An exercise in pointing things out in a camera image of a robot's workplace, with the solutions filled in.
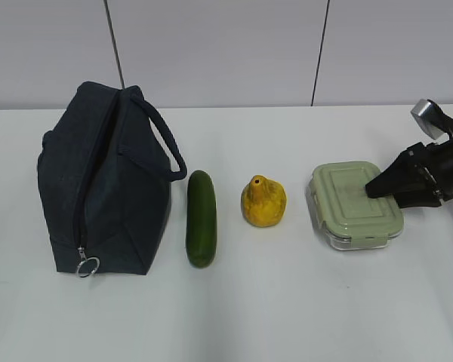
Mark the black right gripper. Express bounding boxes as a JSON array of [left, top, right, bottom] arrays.
[[365, 139, 453, 208]]

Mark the green lidded glass container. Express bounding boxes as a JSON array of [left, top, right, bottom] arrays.
[[309, 161, 404, 251]]

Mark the yellow pear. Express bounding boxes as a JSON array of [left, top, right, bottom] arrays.
[[241, 175, 287, 228]]

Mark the navy blue lunch bag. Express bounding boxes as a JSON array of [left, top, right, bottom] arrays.
[[37, 81, 187, 278]]

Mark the green cucumber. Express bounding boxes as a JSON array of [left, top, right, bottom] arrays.
[[186, 170, 217, 268]]

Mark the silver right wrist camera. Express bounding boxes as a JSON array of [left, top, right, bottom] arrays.
[[411, 99, 453, 140]]

